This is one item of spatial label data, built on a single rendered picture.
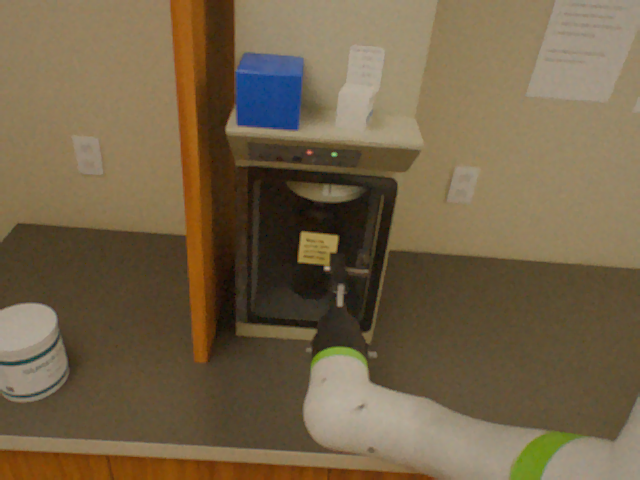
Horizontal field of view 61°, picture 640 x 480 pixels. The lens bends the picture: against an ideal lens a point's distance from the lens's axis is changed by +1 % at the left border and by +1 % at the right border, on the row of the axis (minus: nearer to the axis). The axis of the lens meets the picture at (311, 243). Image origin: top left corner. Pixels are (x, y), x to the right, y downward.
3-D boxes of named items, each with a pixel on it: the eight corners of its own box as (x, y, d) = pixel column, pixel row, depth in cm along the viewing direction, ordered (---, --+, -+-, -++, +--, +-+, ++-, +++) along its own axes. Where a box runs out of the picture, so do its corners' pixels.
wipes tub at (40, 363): (17, 352, 118) (0, 300, 110) (79, 356, 119) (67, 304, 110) (-14, 401, 108) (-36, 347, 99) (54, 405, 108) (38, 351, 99)
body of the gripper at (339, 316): (357, 360, 94) (355, 323, 102) (363, 324, 90) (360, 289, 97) (314, 357, 94) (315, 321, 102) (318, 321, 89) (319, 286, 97)
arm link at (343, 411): (319, 410, 72) (290, 456, 77) (404, 434, 74) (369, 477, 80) (320, 334, 83) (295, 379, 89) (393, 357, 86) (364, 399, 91)
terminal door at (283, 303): (239, 320, 124) (239, 164, 101) (370, 331, 125) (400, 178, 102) (238, 323, 124) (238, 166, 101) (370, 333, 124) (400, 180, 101)
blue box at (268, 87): (243, 104, 94) (243, 51, 89) (300, 108, 95) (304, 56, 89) (236, 126, 86) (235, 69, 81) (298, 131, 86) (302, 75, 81)
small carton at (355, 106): (342, 116, 93) (346, 81, 90) (371, 121, 92) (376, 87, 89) (335, 126, 89) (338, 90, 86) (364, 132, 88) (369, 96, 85)
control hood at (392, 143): (234, 153, 101) (233, 101, 95) (406, 167, 101) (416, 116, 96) (224, 183, 91) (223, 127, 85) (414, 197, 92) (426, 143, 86)
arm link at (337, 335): (307, 344, 84) (303, 384, 90) (381, 349, 85) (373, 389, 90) (308, 318, 89) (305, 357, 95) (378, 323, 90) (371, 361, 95)
